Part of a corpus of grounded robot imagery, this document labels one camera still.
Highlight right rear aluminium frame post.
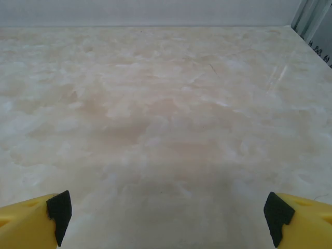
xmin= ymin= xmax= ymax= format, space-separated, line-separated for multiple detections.
xmin=292 ymin=0 xmax=332 ymax=45

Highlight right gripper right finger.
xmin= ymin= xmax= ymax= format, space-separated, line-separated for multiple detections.
xmin=263 ymin=191 xmax=332 ymax=249

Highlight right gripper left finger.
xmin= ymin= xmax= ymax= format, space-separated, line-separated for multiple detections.
xmin=0 ymin=190 xmax=73 ymax=249

